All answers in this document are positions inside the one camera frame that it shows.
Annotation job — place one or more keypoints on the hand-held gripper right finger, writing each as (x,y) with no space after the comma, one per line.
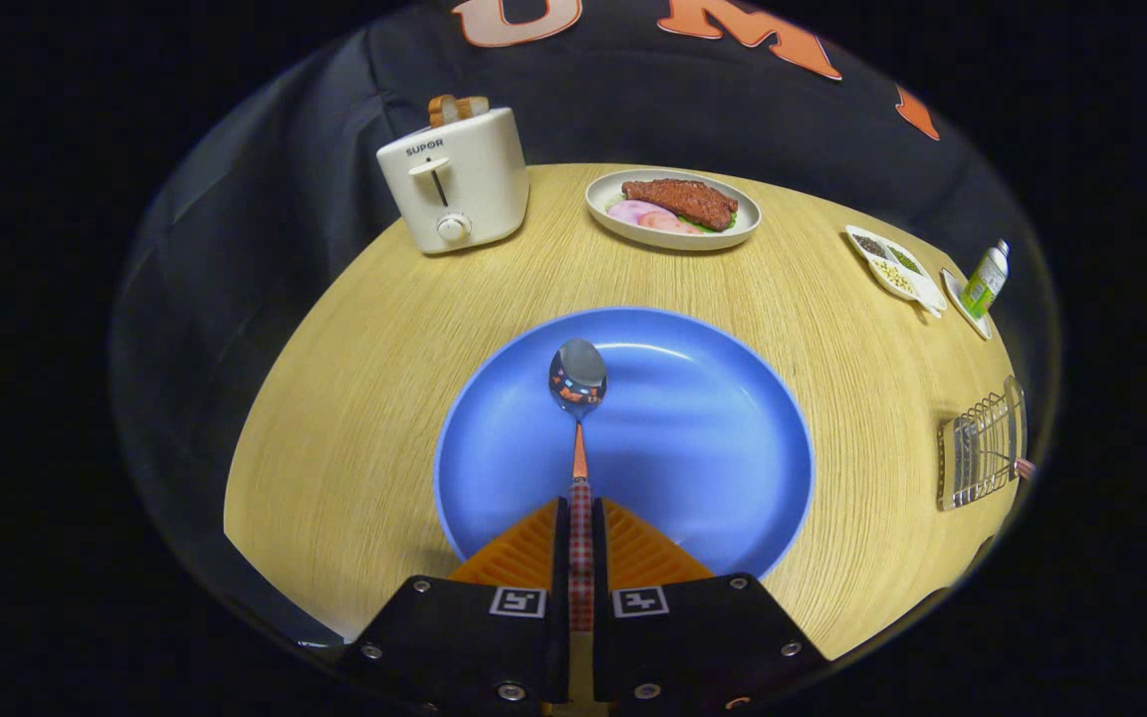
(703,637)

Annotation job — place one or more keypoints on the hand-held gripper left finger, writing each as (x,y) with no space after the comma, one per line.
(464,637)

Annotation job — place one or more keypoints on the blue plate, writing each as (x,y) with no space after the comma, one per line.
(693,448)

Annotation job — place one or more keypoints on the perforated metal tray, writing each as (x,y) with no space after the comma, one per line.
(952,468)

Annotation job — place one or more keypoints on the pile of yellow soybeans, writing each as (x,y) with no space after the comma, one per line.
(893,278)

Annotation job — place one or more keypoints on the divided white dish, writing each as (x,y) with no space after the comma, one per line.
(927,292)

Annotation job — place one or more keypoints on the oval white plate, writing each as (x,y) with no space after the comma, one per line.
(633,231)

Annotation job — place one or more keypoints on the green lettuce leaf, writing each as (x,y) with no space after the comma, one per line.
(723,225)

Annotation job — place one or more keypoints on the small white square tray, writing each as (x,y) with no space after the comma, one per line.
(957,299)

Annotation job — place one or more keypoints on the pile of red beans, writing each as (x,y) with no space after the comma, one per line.
(870,245)

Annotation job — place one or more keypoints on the pink ham slices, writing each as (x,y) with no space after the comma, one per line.
(643,214)

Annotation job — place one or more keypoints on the pile of green beans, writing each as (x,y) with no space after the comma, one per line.
(904,260)

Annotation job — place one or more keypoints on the brown steak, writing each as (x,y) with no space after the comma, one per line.
(683,201)

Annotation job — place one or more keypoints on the white toaster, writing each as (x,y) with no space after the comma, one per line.
(484,189)

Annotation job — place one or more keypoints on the silver bottle with green label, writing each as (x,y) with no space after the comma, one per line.
(984,284)

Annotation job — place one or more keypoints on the toasted bread slice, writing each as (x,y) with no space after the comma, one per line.
(441,110)
(473,107)

